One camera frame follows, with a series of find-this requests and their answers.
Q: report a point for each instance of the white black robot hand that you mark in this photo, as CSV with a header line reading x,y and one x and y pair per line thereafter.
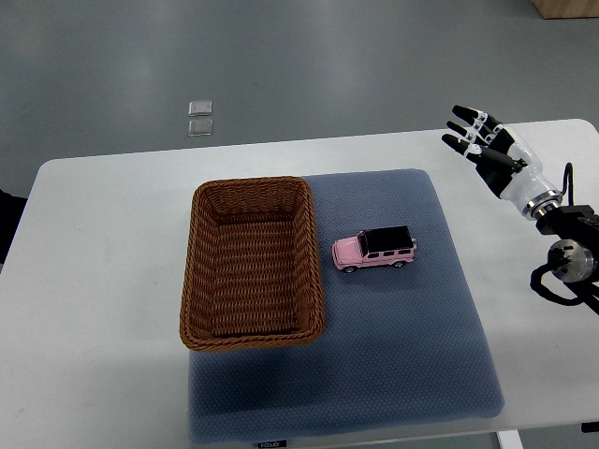
x,y
504,161

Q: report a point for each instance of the pink toy car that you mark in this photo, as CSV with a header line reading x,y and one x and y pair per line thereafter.
x,y
373,248

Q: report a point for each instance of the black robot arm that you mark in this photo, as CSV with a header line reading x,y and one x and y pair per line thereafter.
x,y
573,258

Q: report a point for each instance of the brown wicker basket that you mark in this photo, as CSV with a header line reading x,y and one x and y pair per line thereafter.
x,y
252,275

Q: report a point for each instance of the wooden furniture corner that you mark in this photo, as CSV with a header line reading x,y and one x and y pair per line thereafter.
x,y
567,9

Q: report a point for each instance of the blue grey cushion mat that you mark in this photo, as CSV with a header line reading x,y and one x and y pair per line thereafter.
x,y
401,346

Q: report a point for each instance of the white table leg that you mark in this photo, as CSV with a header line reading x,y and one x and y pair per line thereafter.
x,y
509,439

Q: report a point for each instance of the upper metal floor plate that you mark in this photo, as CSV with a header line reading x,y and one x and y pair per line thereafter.
x,y
200,108

